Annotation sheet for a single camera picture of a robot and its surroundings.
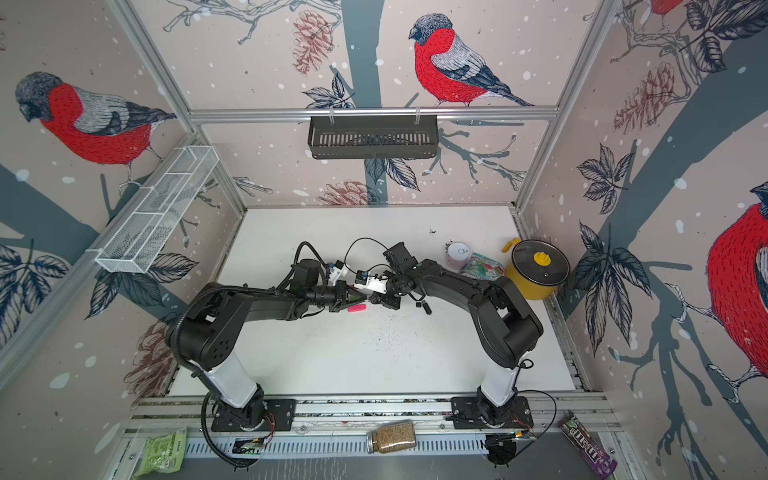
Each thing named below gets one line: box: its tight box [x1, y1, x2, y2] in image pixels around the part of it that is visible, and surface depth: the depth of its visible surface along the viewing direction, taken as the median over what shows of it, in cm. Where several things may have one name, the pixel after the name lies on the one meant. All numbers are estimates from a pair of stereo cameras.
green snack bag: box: [133, 428, 187, 479], surface depth 70 cm
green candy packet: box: [460, 252, 505, 280], surface depth 101 cm
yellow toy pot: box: [502, 238, 571, 300], surface depth 91 cm
